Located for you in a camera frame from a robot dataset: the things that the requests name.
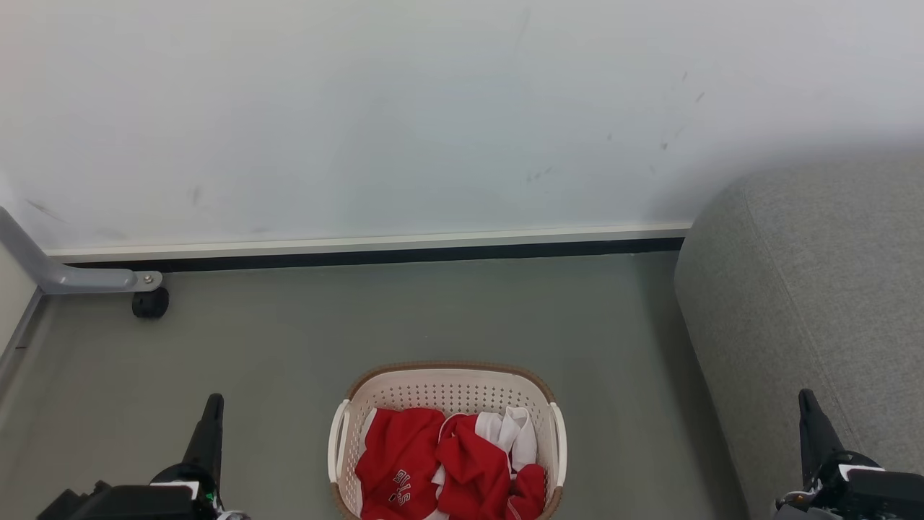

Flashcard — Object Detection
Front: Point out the black baseboard strip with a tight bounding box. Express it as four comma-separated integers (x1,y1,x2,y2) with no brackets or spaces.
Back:
69,238,685,274

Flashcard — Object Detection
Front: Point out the black caster wheel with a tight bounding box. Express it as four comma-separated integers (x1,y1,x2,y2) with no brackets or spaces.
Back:
131,287,170,320

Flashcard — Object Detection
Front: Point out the white partition panel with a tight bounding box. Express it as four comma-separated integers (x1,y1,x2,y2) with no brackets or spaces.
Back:
0,173,45,384

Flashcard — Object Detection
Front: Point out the red printed jersey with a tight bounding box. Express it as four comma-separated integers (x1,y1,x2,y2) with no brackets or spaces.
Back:
355,407,445,520

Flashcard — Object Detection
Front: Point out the red crumpled garment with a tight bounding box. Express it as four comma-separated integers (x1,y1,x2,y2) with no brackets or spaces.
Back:
433,413,548,520

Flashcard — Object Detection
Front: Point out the white wall trim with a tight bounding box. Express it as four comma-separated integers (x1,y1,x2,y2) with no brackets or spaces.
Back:
45,223,692,264

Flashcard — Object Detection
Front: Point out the grey fabric sofa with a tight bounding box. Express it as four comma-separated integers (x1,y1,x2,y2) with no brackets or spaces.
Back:
675,155,924,520

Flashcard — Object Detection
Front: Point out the white crumpled garment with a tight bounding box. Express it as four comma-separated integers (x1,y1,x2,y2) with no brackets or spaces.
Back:
473,406,539,472

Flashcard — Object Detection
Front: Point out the grey metal stand leg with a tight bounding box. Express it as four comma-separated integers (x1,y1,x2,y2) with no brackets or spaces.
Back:
0,206,164,295

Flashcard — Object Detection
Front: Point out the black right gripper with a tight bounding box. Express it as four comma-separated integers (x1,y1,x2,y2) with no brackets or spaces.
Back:
799,389,924,520

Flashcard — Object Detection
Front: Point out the cream perforated laundry basket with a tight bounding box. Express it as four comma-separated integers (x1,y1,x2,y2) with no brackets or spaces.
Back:
327,361,568,520

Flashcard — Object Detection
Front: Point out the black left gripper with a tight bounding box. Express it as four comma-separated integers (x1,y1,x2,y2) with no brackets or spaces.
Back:
36,394,226,520

